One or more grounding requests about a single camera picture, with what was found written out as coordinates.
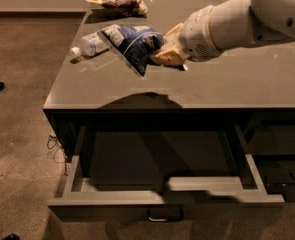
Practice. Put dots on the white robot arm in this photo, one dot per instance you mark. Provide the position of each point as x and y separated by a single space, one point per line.
210 31

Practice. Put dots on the dark grey cabinet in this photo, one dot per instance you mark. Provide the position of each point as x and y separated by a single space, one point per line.
128 130

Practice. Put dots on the brown snack bag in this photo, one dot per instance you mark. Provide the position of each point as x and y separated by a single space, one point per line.
125 7

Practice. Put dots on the clear plastic water bottle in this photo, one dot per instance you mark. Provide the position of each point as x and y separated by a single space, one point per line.
90 45

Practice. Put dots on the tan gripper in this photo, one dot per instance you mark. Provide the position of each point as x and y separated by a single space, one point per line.
197 35

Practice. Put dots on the blue chip bag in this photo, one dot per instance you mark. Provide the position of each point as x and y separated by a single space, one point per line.
132 44

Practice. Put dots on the metal drawer handle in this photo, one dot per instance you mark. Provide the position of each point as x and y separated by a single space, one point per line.
171 213

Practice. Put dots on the open grey top drawer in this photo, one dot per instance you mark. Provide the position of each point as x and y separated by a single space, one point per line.
81 202

